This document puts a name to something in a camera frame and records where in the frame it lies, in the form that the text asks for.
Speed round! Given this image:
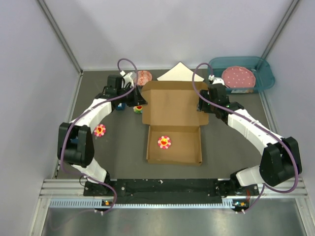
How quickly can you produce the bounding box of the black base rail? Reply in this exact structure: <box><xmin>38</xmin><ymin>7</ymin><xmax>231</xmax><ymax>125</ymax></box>
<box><xmin>83</xmin><ymin>178</ymin><xmax>233</xmax><ymax>205</ymax></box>

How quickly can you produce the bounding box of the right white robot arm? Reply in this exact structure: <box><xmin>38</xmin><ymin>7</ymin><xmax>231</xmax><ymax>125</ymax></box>
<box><xmin>197</xmin><ymin>84</ymin><xmax>302</xmax><ymax>195</ymax></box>

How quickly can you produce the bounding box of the rainbow flower plush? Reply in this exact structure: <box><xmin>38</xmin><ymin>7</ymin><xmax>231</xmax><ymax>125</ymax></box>
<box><xmin>133</xmin><ymin>106</ymin><xmax>143</xmax><ymax>114</ymax></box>

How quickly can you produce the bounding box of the blue toothpaste box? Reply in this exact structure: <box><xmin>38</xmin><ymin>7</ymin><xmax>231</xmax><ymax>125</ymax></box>
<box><xmin>116</xmin><ymin>103</ymin><xmax>126</xmax><ymax>111</ymax></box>

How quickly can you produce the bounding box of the pink flower plush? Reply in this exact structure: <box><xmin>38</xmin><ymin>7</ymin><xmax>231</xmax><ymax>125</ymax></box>
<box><xmin>157</xmin><ymin>136</ymin><xmax>172</xmax><ymax>149</ymax></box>
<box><xmin>94</xmin><ymin>124</ymin><xmax>106</xmax><ymax>137</ymax></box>

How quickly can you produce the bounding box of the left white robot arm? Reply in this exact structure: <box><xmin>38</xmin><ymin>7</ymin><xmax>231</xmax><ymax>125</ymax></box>
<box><xmin>57</xmin><ymin>71</ymin><xmax>147</xmax><ymax>195</ymax></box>

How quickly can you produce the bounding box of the white square plate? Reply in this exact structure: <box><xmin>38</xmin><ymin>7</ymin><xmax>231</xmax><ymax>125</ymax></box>
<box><xmin>157</xmin><ymin>62</ymin><xmax>193</xmax><ymax>82</ymax></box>

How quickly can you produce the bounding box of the pink polka dot plate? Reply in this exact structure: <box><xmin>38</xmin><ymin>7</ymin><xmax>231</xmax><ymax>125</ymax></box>
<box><xmin>221</xmin><ymin>66</ymin><xmax>256</xmax><ymax>89</ymax></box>

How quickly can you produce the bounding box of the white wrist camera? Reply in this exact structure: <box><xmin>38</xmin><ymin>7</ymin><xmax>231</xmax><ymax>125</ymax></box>
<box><xmin>208</xmin><ymin>75</ymin><xmax>225</xmax><ymax>86</ymax></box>
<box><xmin>120</xmin><ymin>71</ymin><xmax>136</xmax><ymax>88</ymax></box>

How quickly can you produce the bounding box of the red patterned bowl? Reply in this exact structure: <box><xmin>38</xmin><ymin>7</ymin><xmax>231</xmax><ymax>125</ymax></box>
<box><xmin>137</xmin><ymin>70</ymin><xmax>153</xmax><ymax>86</ymax></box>

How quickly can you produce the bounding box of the teal plastic bin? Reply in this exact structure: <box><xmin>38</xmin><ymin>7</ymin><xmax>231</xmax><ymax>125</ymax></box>
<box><xmin>208</xmin><ymin>57</ymin><xmax>275</xmax><ymax>94</ymax></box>

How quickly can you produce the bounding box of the brown cardboard box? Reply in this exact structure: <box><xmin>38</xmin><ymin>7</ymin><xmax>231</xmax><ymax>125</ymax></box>
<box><xmin>141</xmin><ymin>81</ymin><xmax>209</xmax><ymax>166</ymax></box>

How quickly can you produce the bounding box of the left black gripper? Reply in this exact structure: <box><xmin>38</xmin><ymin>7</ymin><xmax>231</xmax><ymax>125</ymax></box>
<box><xmin>117</xmin><ymin>84</ymin><xmax>148</xmax><ymax>107</ymax></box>

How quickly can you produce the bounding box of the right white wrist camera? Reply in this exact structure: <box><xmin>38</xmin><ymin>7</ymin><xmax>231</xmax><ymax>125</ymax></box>
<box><xmin>208</xmin><ymin>75</ymin><xmax>225</xmax><ymax>86</ymax></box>

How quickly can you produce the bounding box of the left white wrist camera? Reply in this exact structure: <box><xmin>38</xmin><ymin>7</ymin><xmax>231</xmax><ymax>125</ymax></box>
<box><xmin>120</xmin><ymin>71</ymin><xmax>136</xmax><ymax>88</ymax></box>

